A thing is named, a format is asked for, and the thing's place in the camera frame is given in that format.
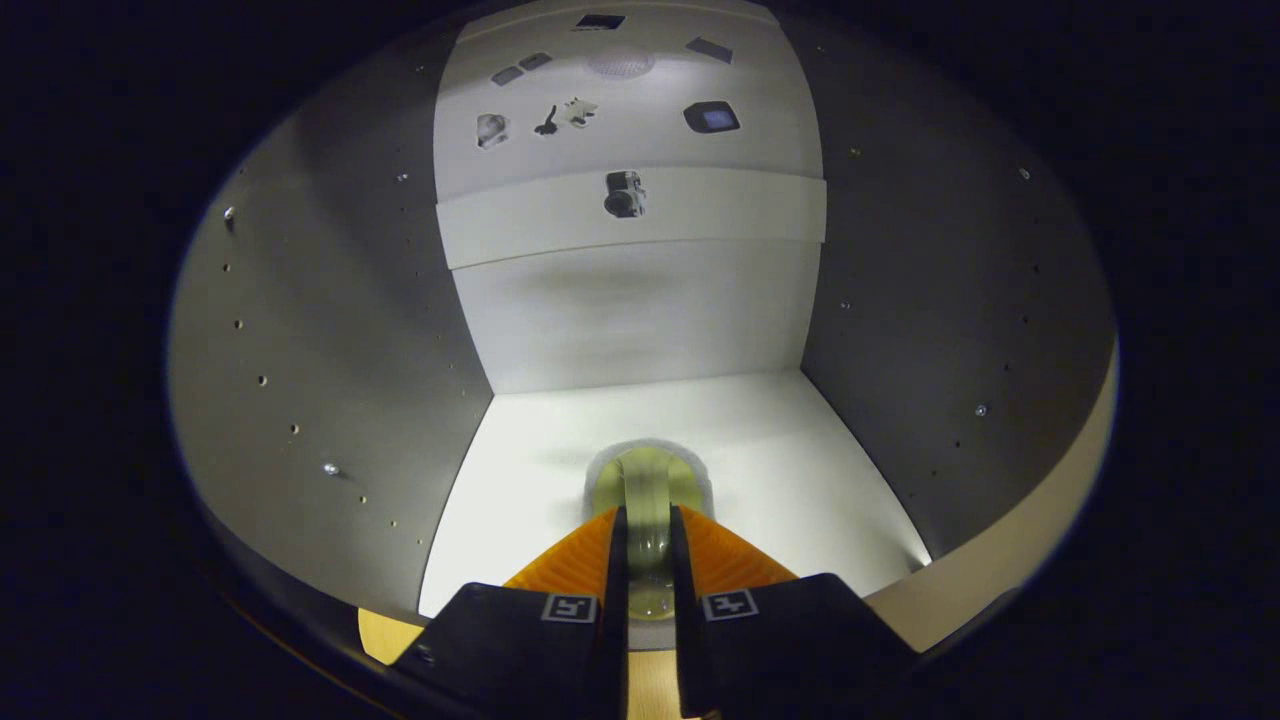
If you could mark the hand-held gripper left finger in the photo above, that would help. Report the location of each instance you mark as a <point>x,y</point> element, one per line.
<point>615,640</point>

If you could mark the clear tape roll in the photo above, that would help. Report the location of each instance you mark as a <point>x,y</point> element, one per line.
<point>648,490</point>

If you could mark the dark grey cabinet body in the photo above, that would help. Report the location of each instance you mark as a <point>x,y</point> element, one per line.
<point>330,330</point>

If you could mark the white cabinet shelf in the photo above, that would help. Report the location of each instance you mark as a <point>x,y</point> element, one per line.
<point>800,470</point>

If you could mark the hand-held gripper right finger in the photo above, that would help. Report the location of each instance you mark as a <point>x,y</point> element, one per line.
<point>690,650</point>

